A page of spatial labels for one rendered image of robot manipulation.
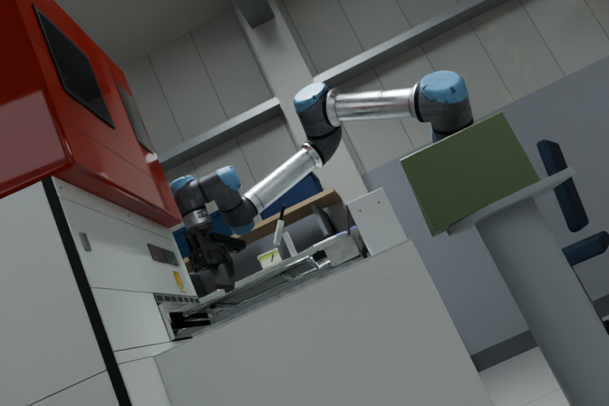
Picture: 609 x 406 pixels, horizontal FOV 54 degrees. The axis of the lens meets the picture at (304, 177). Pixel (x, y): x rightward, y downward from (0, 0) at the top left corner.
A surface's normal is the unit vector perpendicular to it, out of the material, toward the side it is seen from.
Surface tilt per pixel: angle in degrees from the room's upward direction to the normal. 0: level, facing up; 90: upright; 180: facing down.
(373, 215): 90
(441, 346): 90
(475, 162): 90
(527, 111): 90
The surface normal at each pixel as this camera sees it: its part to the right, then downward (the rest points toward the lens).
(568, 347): -0.46, -0.02
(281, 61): -0.18, -0.17
